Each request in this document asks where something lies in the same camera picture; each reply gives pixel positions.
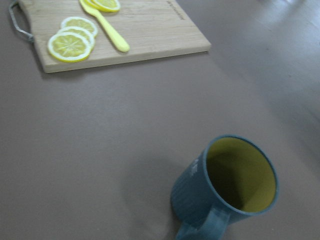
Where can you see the bamboo cutting board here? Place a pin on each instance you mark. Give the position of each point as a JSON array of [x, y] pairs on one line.
[[152, 28]]

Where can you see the lemon slice far right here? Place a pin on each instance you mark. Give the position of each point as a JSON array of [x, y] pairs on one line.
[[69, 47]]

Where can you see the lemon slice middle right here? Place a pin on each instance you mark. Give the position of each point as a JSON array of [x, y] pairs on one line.
[[80, 31]]

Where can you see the blue mug yellow inside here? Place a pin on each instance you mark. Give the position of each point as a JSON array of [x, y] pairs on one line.
[[231, 180]]

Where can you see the lemon slice under left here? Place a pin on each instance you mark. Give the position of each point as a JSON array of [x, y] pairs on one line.
[[92, 4]]

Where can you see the yellow plastic knife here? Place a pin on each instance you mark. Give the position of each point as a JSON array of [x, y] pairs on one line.
[[117, 40]]

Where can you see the lemon slice top left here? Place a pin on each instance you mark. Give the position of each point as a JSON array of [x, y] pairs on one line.
[[108, 5]]

